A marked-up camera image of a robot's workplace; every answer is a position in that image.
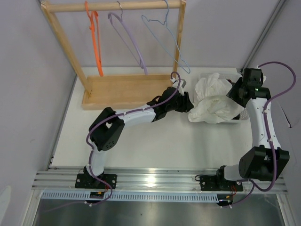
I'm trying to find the white pleated skirt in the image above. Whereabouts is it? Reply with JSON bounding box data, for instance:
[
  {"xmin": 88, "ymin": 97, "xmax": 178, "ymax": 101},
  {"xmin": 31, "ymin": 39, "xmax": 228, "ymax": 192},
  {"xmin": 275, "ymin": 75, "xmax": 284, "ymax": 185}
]
[{"xmin": 188, "ymin": 72, "xmax": 244, "ymax": 124}]

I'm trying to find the orange plastic hanger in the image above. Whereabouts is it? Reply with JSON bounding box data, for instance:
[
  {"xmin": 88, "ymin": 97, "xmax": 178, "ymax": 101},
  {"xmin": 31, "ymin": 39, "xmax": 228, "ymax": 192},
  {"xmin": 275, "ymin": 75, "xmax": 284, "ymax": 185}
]
[{"xmin": 84, "ymin": 0, "xmax": 103, "ymax": 77}]

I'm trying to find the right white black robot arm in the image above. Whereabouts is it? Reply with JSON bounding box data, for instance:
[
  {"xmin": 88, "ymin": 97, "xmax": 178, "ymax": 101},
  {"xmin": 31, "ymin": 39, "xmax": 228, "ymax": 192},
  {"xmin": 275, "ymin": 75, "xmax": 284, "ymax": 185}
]
[{"xmin": 214, "ymin": 68, "xmax": 290, "ymax": 190}]

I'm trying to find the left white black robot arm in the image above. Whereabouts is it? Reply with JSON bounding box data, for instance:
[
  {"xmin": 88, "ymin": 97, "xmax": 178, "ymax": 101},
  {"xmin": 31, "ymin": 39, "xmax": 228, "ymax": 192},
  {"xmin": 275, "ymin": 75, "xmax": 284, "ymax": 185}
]
[{"xmin": 84, "ymin": 87, "xmax": 193, "ymax": 188}]

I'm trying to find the purple plastic hanger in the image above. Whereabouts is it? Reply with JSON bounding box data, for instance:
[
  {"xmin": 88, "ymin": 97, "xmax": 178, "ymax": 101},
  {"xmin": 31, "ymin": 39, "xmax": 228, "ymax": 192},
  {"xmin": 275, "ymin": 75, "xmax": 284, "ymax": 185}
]
[{"xmin": 108, "ymin": 1, "xmax": 149, "ymax": 76}]

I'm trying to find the white plastic basket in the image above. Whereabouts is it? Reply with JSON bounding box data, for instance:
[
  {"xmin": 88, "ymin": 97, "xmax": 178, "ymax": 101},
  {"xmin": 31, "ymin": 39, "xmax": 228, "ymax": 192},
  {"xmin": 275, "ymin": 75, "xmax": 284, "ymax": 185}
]
[{"xmin": 198, "ymin": 71, "xmax": 249, "ymax": 123}]

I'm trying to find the wooden clothes rack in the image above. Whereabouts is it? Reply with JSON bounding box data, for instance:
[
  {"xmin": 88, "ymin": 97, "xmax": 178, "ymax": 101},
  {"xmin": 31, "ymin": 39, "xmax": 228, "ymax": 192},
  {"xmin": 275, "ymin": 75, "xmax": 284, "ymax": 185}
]
[{"xmin": 40, "ymin": 0, "xmax": 180, "ymax": 110}]

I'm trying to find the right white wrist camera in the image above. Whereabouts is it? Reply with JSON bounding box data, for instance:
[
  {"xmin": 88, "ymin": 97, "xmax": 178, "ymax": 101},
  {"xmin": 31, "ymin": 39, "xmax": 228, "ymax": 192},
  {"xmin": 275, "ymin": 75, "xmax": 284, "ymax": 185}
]
[{"xmin": 256, "ymin": 65, "xmax": 267, "ymax": 84}]

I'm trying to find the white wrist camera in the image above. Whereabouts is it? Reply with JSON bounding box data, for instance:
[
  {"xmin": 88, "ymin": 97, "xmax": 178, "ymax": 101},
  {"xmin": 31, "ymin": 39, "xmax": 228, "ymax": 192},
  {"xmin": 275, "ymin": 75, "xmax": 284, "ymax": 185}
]
[
  {"xmin": 171, "ymin": 78, "xmax": 186, "ymax": 95},
  {"xmin": 256, "ymin": 65, "xmax": 267, "ymax": 84}
]

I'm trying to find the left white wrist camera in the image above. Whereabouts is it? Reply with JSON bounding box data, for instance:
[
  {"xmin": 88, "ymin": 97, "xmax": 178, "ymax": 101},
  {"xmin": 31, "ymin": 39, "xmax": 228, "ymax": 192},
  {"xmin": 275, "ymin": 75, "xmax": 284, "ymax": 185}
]
[{"xmin": 171, "ymin": 78, "xmax": 186, "ymax": 95}]

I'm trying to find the aluminium mounting rail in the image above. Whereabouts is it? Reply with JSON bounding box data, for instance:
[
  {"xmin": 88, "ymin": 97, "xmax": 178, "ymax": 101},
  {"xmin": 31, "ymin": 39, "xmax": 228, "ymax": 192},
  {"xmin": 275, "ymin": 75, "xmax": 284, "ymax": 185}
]
[{"xmin": 32, "ymin": 166, "xmax": 289, "ymax": 195}]

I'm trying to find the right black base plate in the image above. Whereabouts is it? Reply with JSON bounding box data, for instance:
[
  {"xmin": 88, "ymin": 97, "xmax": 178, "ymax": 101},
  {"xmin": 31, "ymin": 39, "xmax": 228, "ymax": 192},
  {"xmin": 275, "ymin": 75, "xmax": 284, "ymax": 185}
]
[{"xmin": 199, "ymin": 175, "xmax": 243, "ymax": 192}]

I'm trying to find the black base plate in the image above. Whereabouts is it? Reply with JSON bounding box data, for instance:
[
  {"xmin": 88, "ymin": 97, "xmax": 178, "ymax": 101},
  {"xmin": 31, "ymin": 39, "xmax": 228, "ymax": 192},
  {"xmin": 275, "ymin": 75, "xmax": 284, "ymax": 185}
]
[
  {"xmin": 199, "ymin": 175, "xmax": 243, "ymax": 192},
  {"xmin": 75, "ymin": 173, "xmax": 118, "ymax": 189}
]

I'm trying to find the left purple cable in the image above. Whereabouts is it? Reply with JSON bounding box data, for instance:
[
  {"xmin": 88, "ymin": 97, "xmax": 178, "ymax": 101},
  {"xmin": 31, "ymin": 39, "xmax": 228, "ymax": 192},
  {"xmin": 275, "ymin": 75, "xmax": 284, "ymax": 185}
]
[{"xmin": 85, "ymin": 72, "xmax": 182, "ymax": 208}]

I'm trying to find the purple cable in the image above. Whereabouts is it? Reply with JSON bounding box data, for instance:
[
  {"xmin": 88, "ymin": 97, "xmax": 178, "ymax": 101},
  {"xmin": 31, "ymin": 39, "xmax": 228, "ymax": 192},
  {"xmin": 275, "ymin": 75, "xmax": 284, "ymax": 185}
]
[
  {"xmin": 220, "ymin": 61, "xmax": 296, "ymax": 209},
  {"xmin": 85, "ymin": 72, "xmax": 182, "ymax": 208}
]

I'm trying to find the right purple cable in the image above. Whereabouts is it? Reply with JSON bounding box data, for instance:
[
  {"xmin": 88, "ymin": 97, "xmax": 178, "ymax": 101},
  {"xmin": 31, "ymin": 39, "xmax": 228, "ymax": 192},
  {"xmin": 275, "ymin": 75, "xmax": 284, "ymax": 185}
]
[{"xmin": 220, "ymin": 61, "xmax": 296, "ymax": 209}]

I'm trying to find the blue wire hanger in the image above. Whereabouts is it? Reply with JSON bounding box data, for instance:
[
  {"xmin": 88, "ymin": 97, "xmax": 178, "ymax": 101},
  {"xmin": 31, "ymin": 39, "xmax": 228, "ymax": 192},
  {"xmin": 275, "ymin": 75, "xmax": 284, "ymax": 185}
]
[{"xmin": 141, "ymin": 0, "xmax": 191, "ymax": 74}]

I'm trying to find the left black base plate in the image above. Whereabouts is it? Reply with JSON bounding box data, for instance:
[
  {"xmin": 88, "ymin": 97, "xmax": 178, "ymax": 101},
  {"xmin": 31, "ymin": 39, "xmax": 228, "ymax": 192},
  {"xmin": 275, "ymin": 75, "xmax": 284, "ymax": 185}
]
[{"xmin": 75, "ymin": 173, "xmax": 118, "ymax": 189}]

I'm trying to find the white slotted cable duct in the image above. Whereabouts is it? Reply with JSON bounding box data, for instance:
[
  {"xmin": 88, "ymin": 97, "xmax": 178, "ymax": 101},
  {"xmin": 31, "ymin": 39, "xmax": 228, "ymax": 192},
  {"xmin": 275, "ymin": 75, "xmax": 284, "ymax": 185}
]
[{"xmin": 41, "ymin": 190, "xmax": 219, "ymax": 203}]

